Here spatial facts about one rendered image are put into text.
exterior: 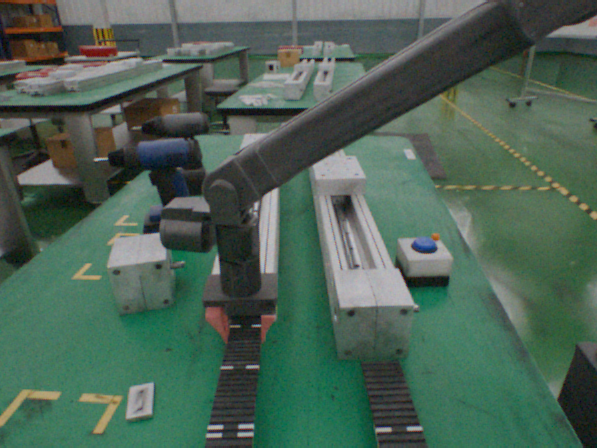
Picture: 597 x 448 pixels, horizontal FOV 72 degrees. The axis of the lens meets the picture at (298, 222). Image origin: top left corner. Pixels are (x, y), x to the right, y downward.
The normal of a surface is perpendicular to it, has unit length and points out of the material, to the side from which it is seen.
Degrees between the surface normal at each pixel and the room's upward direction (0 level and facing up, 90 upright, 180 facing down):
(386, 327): 90
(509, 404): 0
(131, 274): 90
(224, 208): 90
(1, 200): 90
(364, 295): 0
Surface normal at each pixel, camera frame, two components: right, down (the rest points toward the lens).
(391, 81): -0.22, 0.40
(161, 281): 0.25, 0.43
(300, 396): -0.02, -0.90
